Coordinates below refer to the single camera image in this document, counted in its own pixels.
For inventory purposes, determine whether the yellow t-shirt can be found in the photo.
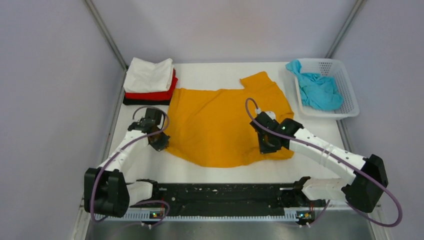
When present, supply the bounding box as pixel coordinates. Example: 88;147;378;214
165;71;294;168

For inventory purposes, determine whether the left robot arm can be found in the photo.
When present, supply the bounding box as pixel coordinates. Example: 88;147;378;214
83;106;170;222

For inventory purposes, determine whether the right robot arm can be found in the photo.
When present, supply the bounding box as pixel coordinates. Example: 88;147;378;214
250;111;389;213

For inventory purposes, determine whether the red folded t-shirt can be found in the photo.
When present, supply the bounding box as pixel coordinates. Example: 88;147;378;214
124;69;178;101

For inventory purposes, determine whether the black folded t-shirt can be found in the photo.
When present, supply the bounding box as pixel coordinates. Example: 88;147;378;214
122;97;171;106

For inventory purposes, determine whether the white folded t-shirt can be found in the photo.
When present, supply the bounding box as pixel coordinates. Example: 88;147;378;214
123;57;174;94

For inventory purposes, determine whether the blue t-shirt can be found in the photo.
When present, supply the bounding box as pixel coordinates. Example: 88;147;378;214
285;59;344;112

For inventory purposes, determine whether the white plastic basket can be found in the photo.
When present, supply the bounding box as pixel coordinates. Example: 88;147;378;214
292;58;360;120

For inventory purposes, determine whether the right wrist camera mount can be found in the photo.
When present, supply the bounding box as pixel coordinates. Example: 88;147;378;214
255;108;277;120

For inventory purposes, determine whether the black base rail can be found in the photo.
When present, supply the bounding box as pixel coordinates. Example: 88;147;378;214
147;183;326;218

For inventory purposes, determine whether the aluminium frame rail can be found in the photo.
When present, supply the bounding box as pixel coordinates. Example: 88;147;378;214
71;204;393;240

